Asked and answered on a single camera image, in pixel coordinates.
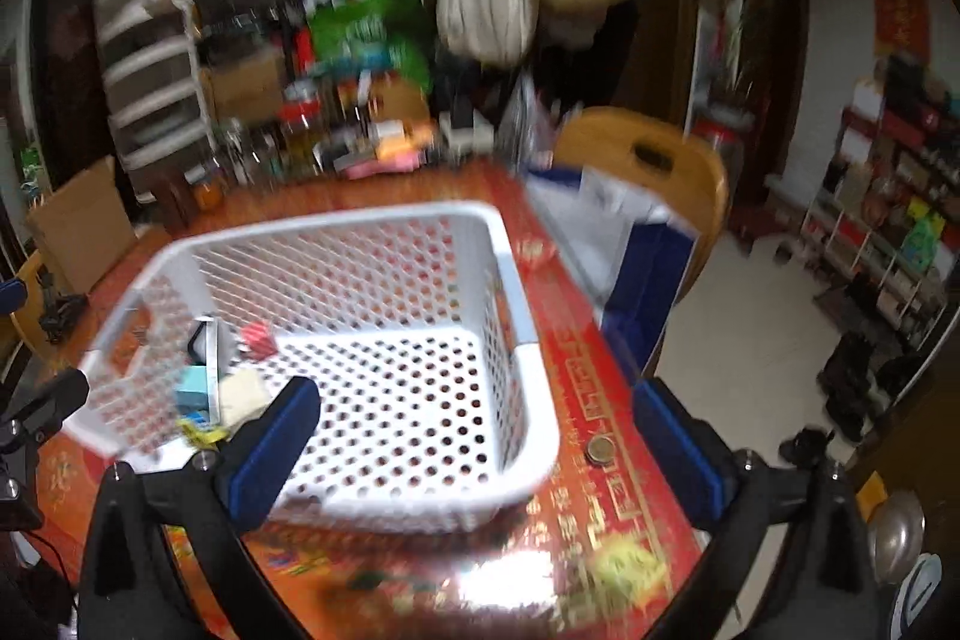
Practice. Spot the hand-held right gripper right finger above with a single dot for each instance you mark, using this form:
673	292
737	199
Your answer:
679	452

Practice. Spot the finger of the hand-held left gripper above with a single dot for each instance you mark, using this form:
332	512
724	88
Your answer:
10	296
49	404

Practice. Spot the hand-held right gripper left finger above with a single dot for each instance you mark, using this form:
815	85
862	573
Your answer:
274	452

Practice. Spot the white charger plug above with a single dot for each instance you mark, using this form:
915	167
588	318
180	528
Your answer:
241	396

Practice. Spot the yellow green small item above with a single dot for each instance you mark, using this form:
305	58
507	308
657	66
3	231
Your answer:
201	434

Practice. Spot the light blue small box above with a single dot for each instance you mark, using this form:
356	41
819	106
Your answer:
193	389

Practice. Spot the small red cube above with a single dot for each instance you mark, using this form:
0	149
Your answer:
259	340

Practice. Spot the black and white small device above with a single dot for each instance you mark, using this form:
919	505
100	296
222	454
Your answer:
204	344

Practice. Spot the white perforated plastic basket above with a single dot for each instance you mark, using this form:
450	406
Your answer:
420	385

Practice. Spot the round metal coin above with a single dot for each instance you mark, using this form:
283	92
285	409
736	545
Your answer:
601	451

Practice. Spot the brown cardboard box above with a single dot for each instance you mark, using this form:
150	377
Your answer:
82	227

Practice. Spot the red printed tablecloth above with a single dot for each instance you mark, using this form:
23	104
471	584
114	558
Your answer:
600	535

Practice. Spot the blue and white paper bag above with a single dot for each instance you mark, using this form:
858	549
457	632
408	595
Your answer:
645	280

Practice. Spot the black shoe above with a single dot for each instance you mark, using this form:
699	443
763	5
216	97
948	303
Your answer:
847	385

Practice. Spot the orange jar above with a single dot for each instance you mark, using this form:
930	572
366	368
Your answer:
206	194

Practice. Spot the metal door knob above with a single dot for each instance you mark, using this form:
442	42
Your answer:
894	535

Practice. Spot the white plastic drawer unit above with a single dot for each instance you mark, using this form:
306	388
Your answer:
150	108

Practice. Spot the shoe rack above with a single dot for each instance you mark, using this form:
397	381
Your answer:
885	220

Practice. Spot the pink paper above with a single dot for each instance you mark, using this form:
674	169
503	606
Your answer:
382	160

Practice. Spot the clear jar with red lid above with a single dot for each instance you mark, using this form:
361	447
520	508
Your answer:
720	141

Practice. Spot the green plastic bag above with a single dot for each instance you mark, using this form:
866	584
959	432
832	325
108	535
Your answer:
367	33

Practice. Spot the red wall scroll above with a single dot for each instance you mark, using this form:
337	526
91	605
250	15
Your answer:
900	3

